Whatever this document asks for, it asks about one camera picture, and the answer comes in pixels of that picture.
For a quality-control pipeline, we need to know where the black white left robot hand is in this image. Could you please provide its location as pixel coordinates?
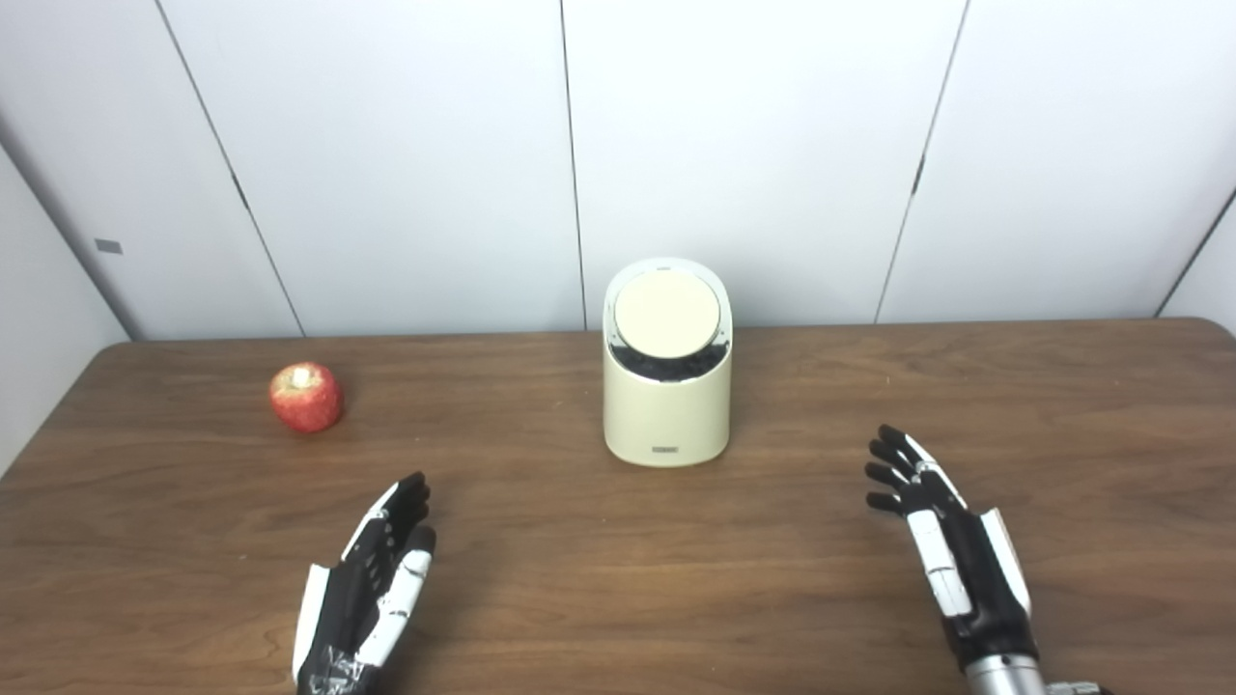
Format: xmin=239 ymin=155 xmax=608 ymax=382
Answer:
xmin=292 ymin=471 xmax=437 ymax=695

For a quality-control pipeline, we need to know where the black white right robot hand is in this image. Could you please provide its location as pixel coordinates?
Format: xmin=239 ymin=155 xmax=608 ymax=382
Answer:
xmin=864 ymin=425 xmax=1042 ymax=672

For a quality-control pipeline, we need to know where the red apple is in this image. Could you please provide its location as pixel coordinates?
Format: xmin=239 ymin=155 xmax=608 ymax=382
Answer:
xmin=268 ymin=362 xmax=345 ymax=433

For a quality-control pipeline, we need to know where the round cream bin lid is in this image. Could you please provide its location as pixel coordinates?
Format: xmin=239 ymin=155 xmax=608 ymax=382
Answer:
xmin=614 ymin=269 xmax=722 ymax=357

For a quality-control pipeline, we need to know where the cream-colored desktop bin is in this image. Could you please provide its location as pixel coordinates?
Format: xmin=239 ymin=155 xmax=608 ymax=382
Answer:
xmin=603 ymin=257 xmax=733 ymax=468

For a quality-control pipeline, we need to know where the black bin liner bag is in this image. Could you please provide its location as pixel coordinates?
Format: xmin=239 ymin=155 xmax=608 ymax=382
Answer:
xmin=608 ymin=330 xmax=727 ymax=383

